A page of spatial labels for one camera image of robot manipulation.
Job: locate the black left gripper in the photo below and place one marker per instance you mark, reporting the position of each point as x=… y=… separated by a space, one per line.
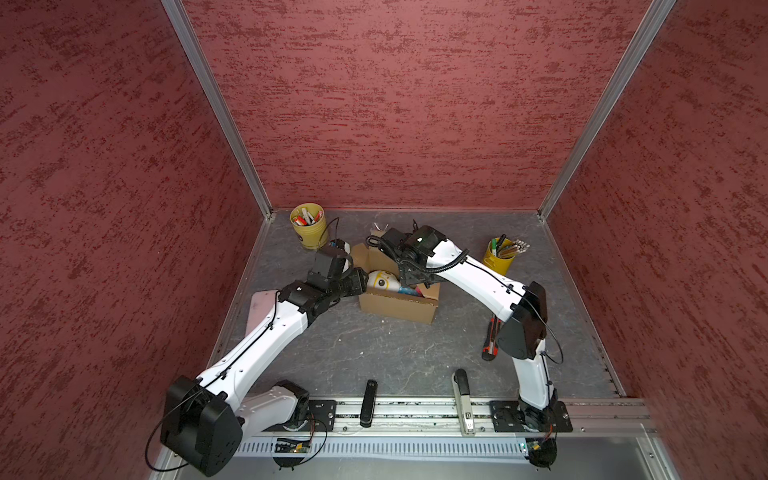
x=358 y=281

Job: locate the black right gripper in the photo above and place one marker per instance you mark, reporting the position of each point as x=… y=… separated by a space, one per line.
x=409 y=277

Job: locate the white owl ball toy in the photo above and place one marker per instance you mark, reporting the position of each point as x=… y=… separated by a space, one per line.
x=383 y=280

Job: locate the brown cardboard express box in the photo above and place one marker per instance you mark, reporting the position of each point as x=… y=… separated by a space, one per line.
x=413 y=303

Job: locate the red black utility knife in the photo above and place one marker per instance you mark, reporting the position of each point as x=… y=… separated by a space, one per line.
x=490 y=348

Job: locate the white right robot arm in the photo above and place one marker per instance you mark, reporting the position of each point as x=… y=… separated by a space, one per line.
x=521 y=308

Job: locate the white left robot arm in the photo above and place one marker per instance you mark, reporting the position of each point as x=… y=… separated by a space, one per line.
x=206 y=418

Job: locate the yellow-green pen holder cup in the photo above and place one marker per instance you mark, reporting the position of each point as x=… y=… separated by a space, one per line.
x=310 y=225

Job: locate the yellow pencil cup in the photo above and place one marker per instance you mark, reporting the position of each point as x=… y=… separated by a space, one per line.
x=500 y=263

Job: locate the pink flat case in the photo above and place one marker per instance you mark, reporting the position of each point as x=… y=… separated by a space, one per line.
x=261 y=307

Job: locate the coloured pencils bundle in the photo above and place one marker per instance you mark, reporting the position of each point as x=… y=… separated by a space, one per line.
x=517 y=246

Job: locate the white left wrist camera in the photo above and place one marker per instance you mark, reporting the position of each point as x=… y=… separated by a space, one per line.
x=341 y=244

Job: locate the black handle on rail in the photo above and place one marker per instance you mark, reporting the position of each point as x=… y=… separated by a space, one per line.
x=368 y=404

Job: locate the silver latch with black handle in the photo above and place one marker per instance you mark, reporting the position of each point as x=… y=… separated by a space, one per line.
x=463 y=402

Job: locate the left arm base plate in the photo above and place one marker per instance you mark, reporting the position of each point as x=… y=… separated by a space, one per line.
x=308 y=411

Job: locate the aluminium front rail frame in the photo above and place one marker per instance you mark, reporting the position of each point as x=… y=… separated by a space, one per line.
x=427 y=428

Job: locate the left circuit board with wires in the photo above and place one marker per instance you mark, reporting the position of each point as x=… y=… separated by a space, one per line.
x=290 y=453

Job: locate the circuit board with wires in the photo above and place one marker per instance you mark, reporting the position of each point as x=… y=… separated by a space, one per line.
x=290 y=453
x=541 y=453

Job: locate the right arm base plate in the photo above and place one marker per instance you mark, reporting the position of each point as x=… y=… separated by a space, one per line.
x=513 y=417

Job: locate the right circuit board with wires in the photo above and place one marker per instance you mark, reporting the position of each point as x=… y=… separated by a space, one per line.
x=541 y=453

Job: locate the aluminium corner post right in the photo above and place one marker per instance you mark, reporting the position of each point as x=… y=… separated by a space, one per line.
x=647 y=30

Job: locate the aluminium corner post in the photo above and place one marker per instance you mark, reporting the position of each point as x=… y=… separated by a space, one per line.
x=189 y=41
x=647 y=30

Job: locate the aluminium corner post left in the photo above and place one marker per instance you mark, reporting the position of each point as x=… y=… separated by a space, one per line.
x=189 y=41

